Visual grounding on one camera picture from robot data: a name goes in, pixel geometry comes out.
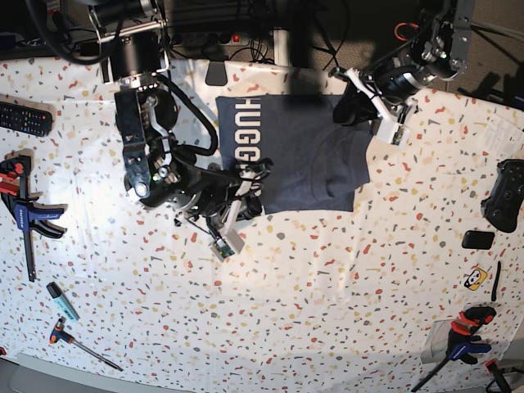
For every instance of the dark grey table clip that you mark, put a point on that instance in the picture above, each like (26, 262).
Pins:
(216, 75)

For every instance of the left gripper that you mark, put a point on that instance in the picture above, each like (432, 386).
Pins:
(361, 102)

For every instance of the blue grey T-shirt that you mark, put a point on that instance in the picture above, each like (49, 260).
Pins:
(317, 164)

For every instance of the black TV remote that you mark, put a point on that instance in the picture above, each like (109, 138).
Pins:
(24, 119)

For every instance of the small black case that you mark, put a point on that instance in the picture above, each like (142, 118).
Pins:
(478, 240)

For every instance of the black game controller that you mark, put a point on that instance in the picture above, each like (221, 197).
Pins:
(501, 208)

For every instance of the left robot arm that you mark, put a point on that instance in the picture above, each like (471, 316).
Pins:
(437, 50)

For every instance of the white power strip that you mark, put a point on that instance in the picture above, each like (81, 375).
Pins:
(197, 39)

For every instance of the red black bar clamp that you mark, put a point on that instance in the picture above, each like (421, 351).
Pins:
(463, 342)

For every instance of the teal highlighter pen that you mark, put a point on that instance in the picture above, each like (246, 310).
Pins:
(59, 297)

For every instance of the orange T-handle hex key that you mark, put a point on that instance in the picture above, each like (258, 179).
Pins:
(60, 334)

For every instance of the white table leg post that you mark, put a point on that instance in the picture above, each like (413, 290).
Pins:
(281, 47)

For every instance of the patterned terrazzo table cloth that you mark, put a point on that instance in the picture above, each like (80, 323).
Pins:
(316, 302)

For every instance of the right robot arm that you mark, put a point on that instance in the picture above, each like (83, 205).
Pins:
(159, 169)

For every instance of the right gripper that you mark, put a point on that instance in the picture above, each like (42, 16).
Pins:
(222, 198)

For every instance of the yellow face sticker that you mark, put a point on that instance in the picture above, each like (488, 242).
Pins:
(475, 279)

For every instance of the blue black bar clamp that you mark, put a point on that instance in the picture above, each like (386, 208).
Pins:
(15, 174)

